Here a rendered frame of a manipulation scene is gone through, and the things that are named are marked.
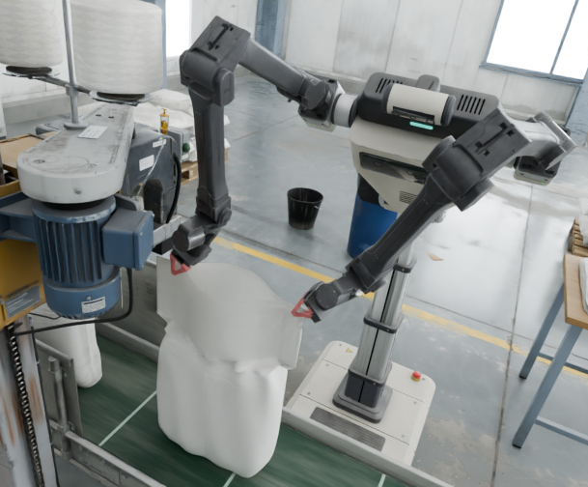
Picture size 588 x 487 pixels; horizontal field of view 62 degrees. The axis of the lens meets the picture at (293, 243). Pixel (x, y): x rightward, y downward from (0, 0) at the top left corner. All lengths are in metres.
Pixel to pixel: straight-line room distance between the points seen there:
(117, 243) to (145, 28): 0.40
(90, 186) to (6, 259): 0.30
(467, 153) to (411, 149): 0.53
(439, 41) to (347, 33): 1.64
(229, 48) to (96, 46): 0.24
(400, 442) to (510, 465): 0.66
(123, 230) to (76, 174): 0.14
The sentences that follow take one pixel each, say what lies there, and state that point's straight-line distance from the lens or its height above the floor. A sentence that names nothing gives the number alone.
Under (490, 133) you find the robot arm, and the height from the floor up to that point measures 1.59.
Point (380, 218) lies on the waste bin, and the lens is 3.39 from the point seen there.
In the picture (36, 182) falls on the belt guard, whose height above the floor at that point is 1.40.
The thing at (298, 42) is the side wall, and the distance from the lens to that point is 9.91.
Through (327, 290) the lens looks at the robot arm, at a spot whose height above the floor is 1.17.
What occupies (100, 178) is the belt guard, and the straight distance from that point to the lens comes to 0.95.
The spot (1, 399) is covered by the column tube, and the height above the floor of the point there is 0.78.
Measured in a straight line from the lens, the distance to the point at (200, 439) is 1.65.
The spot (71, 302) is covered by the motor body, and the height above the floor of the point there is 1.14.
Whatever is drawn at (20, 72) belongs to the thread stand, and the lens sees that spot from 1.24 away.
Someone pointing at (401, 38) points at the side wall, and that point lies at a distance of 9.24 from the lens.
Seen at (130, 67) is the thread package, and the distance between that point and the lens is 1.00.
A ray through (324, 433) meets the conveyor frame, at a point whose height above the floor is 0.40.
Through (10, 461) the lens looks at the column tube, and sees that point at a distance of 1.58.
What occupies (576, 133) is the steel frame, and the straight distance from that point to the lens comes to 8.68.
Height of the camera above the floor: 1.77
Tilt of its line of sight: 29 degrees down
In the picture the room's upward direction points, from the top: 8 degrees clockwise
